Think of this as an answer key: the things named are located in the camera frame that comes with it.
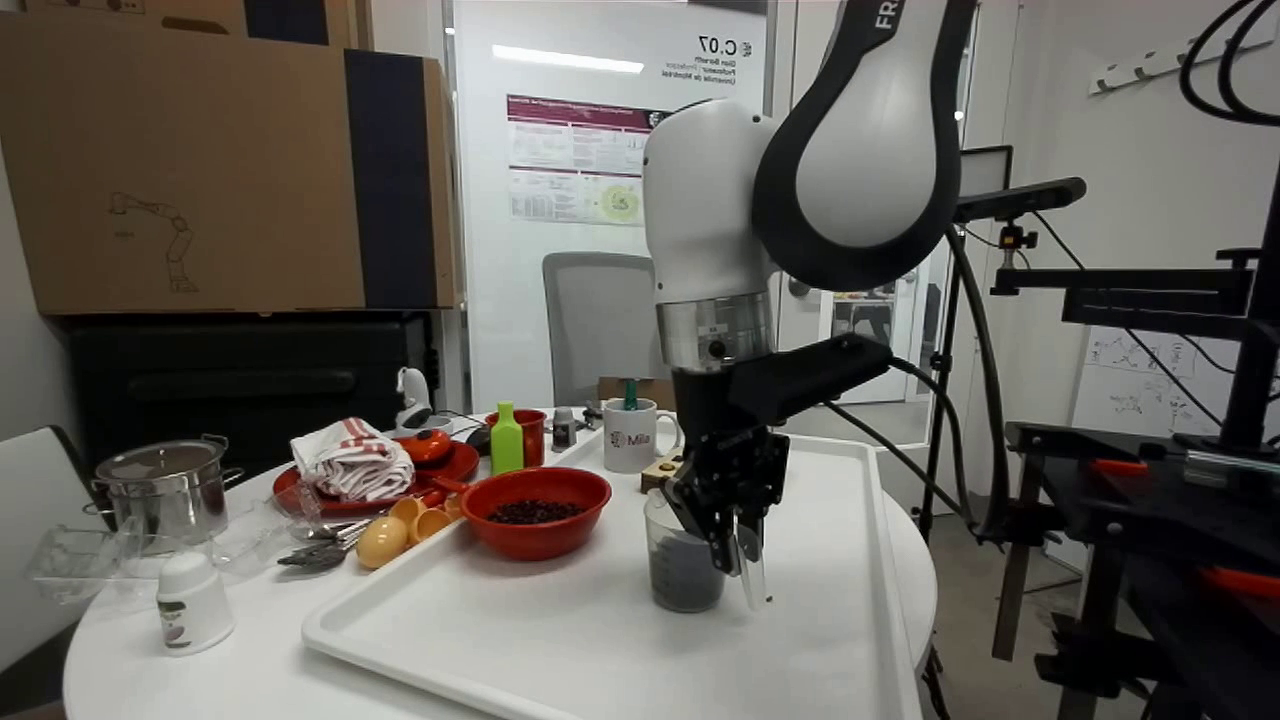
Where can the green plastic bottle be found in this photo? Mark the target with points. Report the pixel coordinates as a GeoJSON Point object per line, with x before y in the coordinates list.
{"type": "Point", "coordinates": [505, 440]}

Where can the small white bottle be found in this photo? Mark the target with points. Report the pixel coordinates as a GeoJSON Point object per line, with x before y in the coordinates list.
{"type": "Point", "coordinates": [193, 606]}

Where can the white Mila mug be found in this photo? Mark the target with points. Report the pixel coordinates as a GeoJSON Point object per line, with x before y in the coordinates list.
{"type": "Point", "coordinates": [633, 433]}

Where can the clear plastic measuring jar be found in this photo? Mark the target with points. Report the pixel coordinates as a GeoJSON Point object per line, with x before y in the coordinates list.
{"type": "Point", "coordinates": [680, 567]}

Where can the red white cloth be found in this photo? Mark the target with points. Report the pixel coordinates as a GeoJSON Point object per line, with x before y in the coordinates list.
{"type": "Point", "coordinates": [353, 460]}

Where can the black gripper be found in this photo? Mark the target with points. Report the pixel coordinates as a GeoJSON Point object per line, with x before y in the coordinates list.
{"type": "Point", "coordinates": [734, 467]}

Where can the red bowl with beans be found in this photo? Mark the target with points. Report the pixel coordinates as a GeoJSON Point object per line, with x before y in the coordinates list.
{"type": "Point", "coordinates": [538, 512]}

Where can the black side camera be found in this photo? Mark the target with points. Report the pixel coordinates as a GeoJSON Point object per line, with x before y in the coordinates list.
{"type": "Point", "coordinates": [1017, 201]}

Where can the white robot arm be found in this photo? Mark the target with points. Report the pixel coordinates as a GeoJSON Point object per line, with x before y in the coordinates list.
{"type": "Point", "coordinates": [848, 188]}

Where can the small steel pot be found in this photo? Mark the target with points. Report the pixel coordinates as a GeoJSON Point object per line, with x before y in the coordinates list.
{"type": "Point", "coordinates": [167, 495]}

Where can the large cardboard box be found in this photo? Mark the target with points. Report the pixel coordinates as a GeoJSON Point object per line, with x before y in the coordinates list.
{"type": "Point", "coordinates": [217, 172]}

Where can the white plastic tray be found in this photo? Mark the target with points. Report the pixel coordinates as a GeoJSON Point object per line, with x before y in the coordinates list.
{"type": "Point", "coordinates": [583, 637]}

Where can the black cabinet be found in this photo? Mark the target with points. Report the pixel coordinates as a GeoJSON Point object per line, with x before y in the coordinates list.
{"type": "Point", "coordinates": [258, 383]}

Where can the orange handled clamp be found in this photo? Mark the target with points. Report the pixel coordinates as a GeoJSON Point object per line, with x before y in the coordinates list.
{"type": "Point", "coordinates": [1239, 580]}

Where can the red plate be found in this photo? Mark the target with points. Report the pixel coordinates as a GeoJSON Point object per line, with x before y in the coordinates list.
{"type": "Point", "coordinates": [443, 470]}

